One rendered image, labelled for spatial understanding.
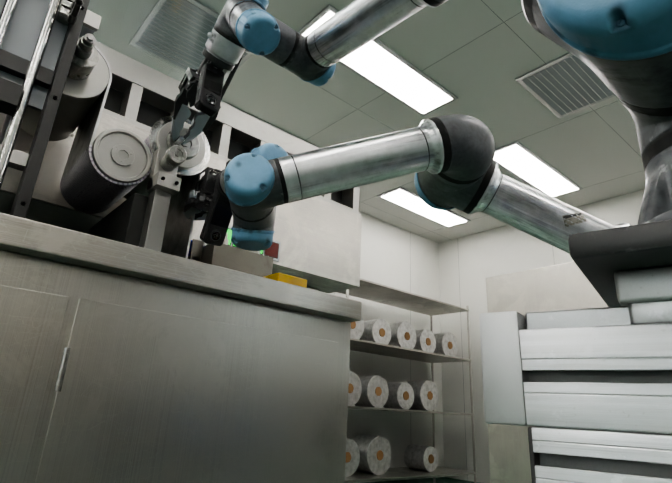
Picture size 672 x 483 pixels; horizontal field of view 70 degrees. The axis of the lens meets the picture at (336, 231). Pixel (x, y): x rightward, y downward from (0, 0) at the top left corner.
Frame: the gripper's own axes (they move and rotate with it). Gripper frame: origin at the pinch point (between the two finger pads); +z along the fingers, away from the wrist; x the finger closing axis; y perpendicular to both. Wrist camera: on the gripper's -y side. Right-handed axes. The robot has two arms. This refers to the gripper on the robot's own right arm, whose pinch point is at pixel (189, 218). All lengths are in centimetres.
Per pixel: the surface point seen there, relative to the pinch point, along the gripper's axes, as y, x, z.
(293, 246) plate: 13, -51, 30
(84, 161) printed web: 5.9, 24.0, 1.6
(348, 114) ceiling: 171, -164, 133
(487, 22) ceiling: 171, -157, 10
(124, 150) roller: 9.5, 17.9, -2.6
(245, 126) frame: 51, -27, 31
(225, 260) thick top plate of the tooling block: -9.8, -7.2, -6.4
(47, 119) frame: 3.4, 34.1, -15.9
